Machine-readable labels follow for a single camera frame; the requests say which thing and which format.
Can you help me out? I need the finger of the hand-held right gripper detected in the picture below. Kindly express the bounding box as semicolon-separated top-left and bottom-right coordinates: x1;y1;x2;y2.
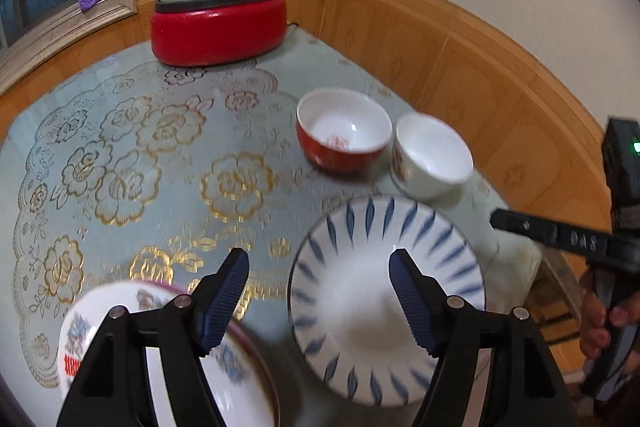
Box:
490;207;640;265

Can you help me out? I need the blue striped bowl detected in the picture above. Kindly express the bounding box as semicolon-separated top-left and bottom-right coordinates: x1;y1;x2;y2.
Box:
287;196;487;408

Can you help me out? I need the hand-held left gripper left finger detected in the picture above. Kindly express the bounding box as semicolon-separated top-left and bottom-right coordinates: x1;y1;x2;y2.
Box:
56;248;251;427

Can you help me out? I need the pink-rimmed floral plate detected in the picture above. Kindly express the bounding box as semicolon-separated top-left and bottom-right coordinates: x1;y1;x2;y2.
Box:
165;284;282;427

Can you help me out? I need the person's right hand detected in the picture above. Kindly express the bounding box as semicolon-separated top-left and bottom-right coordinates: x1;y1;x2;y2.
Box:
580;292;632;358

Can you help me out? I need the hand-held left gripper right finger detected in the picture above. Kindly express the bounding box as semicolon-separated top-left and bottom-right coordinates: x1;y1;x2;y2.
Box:
388;248;573;427

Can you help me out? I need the red bowl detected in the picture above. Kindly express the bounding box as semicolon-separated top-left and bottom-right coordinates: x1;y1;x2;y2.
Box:
296;88;393;172

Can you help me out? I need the gold floral lace tablecloth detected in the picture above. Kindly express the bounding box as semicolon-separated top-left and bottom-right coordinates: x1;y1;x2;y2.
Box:
10;57;321;388

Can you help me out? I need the small white bowl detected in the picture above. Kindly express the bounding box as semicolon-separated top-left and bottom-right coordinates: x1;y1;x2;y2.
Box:
390;113;474;202

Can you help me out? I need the red electric pot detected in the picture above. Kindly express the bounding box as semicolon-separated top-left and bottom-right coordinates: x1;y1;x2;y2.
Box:
151;0;288;68

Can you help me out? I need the white plate with red print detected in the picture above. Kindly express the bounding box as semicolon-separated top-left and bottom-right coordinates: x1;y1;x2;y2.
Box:
57;282;276;427

